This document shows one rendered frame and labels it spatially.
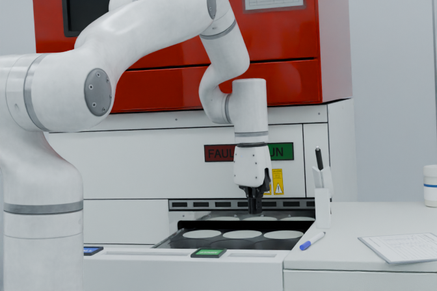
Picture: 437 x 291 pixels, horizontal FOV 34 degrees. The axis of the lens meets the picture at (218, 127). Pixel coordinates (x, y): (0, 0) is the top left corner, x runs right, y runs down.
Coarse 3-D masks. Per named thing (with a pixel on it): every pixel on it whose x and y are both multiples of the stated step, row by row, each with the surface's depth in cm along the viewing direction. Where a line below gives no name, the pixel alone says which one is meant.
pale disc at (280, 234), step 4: (272, 232) 184; (276, 232) 183; (280, 232) 183; (284, 232) 183; (288, 232) 182; (292, 232) 182; (296, 232) 182; (300, 232) 182; (268, 236) 178; (272, 236) 178; (276, 236) 178; (280, 236) 177; (284, 236) 177; (288, 236) 177; (292, 236) 177; (296, 236) 176
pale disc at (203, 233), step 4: (188, 232) 189; (192, 232) 189; (196, 232) 189; (200, 232) 188; (204, 232) 188; (208, 232) 188; (212, 232) 188; (216, 232) 187; (188, 236) 183; (192, 236) 183; (196, 236) 183; (200, 236) 183; (204, 236) 182; (208, 236) 182; (212, 236) 182
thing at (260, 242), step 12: (168, 240) 180; (180, 240) 179; (192, 240) 179; (204, 240) 178; (216, 240) 177; (228, 240) 176; (240, 240) 176; (252, 240) 174; (264, 240) 174; (276, 240) 174; (288, 240) 173
